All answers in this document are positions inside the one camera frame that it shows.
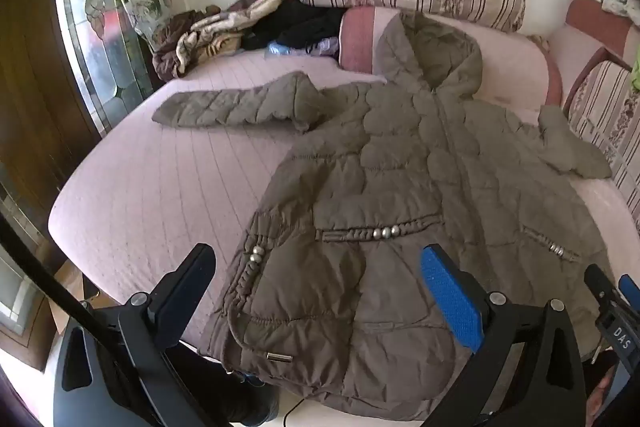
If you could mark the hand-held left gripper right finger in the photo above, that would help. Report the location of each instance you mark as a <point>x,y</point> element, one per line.
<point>450,292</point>

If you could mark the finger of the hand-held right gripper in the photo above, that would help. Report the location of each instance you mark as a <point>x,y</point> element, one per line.
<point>600,282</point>

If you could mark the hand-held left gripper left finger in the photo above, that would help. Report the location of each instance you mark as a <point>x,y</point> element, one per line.
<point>192,287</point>

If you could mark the olive quilted hooded jacket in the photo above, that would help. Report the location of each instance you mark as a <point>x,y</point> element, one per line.
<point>400,157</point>

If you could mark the black clothes pile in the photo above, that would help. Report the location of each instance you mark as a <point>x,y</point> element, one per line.
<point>300,22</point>

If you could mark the pink quilted bed cover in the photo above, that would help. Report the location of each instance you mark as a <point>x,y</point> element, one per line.
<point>175,187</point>

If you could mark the green cloth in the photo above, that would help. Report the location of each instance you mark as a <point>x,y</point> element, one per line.
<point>636,74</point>

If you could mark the pink bolster pillow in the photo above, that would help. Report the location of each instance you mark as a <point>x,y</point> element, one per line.
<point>510,62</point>

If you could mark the blue plastic packet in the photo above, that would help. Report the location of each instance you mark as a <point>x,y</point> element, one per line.
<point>277,49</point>

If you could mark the brown beige crumpled blanket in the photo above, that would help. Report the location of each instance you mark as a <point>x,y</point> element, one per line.
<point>210,32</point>

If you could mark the stained glass door panel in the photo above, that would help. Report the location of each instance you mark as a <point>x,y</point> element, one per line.
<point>95,32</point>

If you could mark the lilac cloth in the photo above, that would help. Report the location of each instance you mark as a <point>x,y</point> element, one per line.
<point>325,47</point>

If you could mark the white crumpled cloth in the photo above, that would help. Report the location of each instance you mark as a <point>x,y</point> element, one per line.
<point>620,2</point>

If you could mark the floral cushion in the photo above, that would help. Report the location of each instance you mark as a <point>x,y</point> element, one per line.
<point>147,7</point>

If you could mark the brown wooden door frame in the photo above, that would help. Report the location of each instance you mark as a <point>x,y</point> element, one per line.
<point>35,82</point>

